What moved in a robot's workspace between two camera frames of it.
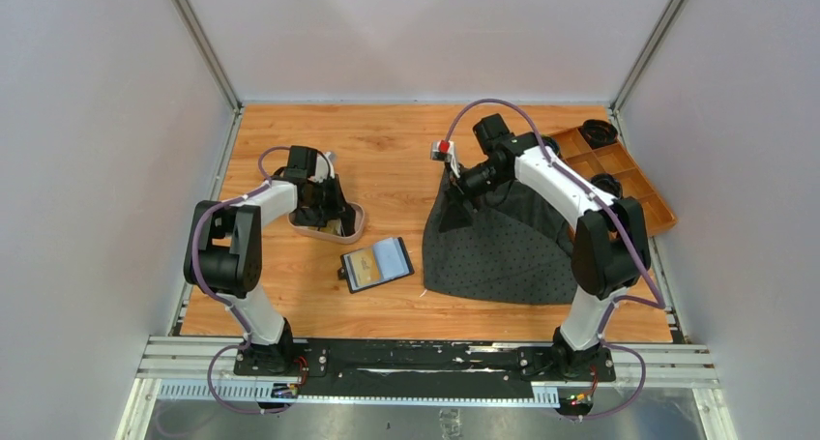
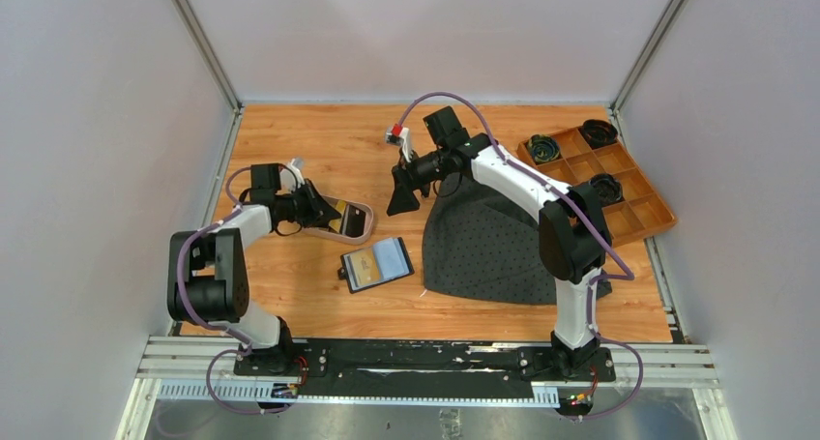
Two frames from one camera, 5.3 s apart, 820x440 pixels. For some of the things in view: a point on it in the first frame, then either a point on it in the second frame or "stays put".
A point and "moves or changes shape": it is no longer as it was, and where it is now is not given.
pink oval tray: x=360 y=218 moves or changes shape
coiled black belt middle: x=608 y=183 stays put
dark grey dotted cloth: x=506 y=243 stays put
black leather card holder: x=375 y=266 stays put
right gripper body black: x=482 y=179 -> x=429 y=168
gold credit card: x=366 y=267 stays put
